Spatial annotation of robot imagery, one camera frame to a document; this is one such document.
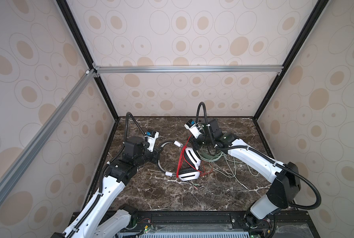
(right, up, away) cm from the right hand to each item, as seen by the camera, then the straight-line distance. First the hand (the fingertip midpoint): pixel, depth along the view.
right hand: (188, 137), depth 80 cm
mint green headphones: (+13, -14, +15) cm, 24 cm away
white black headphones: (0, -14, -19) cm, 24 cm away
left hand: (-12, -4, -10) cm, 16 cm away
